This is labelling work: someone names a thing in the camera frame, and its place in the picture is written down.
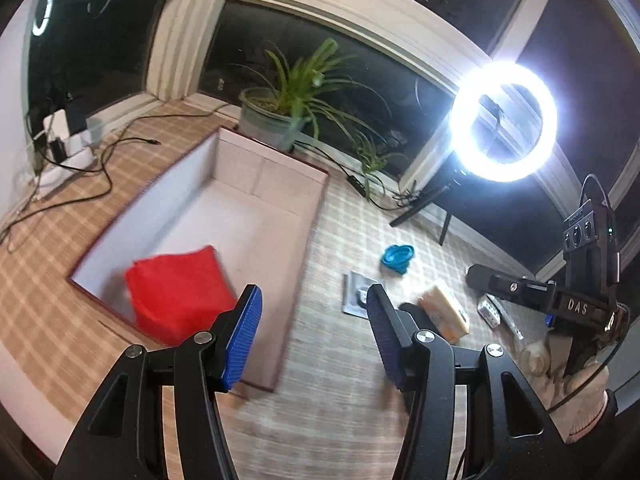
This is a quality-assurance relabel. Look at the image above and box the black plug with cable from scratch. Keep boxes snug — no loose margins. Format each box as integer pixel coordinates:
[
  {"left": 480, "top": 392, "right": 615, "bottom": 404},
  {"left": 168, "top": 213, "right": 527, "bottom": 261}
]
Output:
[{"left": 294, "top": 141, "right": 417, "bottom": 212}]

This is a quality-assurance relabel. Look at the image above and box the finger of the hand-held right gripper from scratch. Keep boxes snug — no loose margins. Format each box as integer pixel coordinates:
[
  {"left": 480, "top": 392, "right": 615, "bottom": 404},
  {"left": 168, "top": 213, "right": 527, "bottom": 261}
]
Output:
[{"left": 466, "top": 263, "right": 557, "bottom": 312}]

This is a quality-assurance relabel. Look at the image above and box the grey sachet packet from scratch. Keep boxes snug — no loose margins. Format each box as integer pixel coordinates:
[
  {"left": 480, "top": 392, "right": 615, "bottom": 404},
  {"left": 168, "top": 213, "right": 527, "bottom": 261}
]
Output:
[{"left": 342, "top": 271, "right": 384, "bottom": 317}]

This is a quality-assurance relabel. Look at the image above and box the red-brown cardboard box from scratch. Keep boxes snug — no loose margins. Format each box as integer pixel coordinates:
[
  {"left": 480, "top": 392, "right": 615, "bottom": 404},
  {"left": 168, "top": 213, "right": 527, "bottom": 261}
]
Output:
[{"left": 67, "top": 127, "right": 331, "bottom": 393}]

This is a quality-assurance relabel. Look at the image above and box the large potted plant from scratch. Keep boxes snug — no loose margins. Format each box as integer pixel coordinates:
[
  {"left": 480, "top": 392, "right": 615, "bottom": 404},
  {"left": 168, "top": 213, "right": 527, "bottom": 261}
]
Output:
[{"left": 230, "top": 37, "right": 393, "bottom": 157}]

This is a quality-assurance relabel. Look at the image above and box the yellow tissue pack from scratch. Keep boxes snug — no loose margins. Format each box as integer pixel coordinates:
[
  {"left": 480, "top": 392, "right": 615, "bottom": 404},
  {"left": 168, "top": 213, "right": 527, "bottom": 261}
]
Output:
[{"left": 417, "top": 282, "right": 472, "bottom": 339}]

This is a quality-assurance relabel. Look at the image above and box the person's right hand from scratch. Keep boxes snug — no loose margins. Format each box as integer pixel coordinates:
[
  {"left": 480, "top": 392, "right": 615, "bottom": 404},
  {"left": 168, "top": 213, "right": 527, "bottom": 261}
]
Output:
[{"left": 520, "top": 336, "right": 609, "bottom": 443}]

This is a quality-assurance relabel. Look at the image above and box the small green plant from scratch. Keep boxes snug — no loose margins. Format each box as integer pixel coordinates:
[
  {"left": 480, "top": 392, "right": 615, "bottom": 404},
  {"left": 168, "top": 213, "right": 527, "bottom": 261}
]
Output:
[{"left": 349, "top": 129, "right": 403, "bottom": 204}]

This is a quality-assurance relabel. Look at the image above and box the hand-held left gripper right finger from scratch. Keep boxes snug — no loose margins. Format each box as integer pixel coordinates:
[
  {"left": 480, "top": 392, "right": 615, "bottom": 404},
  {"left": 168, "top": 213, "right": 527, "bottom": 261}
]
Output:
[{"left": 366, "top": 283, "right": 583, "bottom": 480}]

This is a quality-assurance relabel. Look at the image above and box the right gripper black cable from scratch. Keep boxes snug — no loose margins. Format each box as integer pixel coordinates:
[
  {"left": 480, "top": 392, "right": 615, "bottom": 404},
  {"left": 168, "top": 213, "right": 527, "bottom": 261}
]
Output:
[{"left": 579, "top": 173, "right": 619, "bottom": 213}]

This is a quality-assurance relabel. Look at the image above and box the white charging station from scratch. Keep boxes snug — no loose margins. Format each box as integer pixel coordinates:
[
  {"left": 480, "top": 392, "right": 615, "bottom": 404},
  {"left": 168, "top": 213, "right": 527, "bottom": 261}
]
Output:
[{"left": 36, "top": 109, "right": 97, "bottom": 189}]

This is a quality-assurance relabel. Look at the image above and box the black tripod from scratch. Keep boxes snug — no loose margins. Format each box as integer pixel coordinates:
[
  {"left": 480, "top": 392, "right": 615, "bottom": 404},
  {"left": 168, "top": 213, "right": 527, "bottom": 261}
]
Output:
[{"left": 390, "top": 166, "right": 470, "bottom": 247}]

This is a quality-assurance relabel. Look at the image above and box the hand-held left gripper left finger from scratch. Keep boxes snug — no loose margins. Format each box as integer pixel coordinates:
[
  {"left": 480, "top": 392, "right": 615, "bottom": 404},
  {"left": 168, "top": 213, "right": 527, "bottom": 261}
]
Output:
[{"left": 52, "top": 284, "right": 264, "bottom": 480}]

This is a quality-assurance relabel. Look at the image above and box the person's right forearm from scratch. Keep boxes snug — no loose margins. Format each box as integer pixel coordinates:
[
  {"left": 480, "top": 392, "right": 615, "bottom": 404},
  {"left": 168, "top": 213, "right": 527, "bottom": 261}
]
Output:
[{"left": 565, "top": 389, "right": 632, "bottom": 447}]

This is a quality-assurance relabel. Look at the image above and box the long black cable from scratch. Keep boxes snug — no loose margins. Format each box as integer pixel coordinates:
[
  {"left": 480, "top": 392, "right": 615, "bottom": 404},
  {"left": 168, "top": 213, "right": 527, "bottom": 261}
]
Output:
[{"left": 0, "top": 130, "right": 163, "bottom": 257}]

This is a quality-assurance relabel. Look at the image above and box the blue plastic bowl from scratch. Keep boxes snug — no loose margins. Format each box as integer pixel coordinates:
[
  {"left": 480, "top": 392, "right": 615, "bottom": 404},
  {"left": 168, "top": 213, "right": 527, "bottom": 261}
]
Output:
[{"left": 380, "top": 244, "right": 416, "bottom": 276}]

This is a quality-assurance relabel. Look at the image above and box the red cloth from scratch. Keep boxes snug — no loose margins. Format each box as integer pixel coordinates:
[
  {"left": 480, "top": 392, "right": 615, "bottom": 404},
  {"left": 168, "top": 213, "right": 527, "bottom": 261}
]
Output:
[{"left": 125, "top": 246, "right": 239, "bottom": 347}]

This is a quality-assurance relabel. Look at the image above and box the thin black cable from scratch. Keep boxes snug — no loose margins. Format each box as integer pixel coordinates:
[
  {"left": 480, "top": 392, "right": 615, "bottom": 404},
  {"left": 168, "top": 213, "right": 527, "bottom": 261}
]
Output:
[{"left": 114, "top": 104, "right": 232, "bottom": 137}]

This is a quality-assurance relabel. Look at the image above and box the ring light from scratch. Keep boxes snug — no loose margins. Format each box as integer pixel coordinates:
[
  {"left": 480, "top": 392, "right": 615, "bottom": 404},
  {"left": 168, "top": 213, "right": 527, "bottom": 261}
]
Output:
[{"left": 450, "top": 61, "right": 559, "bottom": 184}]

